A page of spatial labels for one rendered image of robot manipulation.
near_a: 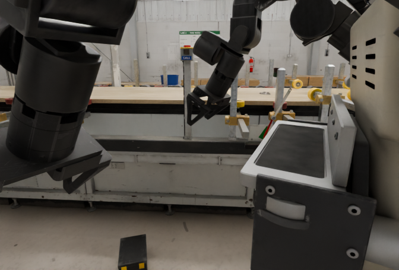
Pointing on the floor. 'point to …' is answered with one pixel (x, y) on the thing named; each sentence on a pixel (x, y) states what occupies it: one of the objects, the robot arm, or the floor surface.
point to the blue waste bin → (171, 79)
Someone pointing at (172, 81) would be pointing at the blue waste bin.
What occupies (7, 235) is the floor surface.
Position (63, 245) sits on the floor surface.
